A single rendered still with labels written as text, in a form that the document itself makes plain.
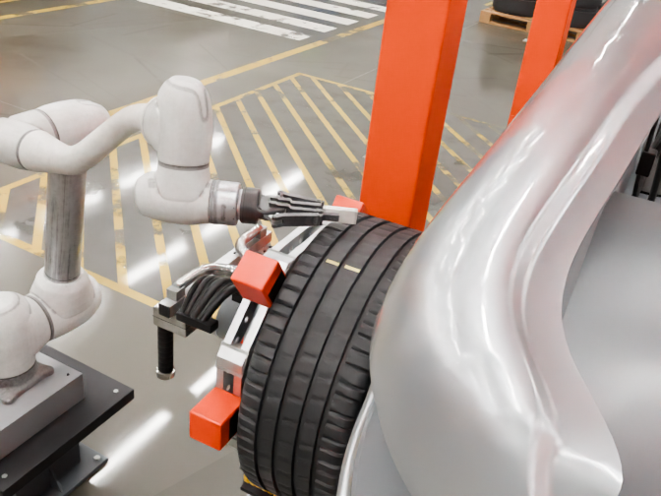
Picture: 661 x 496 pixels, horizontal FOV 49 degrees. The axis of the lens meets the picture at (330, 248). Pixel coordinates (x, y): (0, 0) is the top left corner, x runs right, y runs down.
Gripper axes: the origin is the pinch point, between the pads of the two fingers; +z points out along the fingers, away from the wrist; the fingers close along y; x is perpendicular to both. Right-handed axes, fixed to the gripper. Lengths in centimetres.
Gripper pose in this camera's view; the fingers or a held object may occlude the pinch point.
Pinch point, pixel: (339, 215)
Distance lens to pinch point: 147.8
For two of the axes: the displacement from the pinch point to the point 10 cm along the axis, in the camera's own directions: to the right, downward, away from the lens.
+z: 9.9, 1.0, 0.2
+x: 1.0, -8.6, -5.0
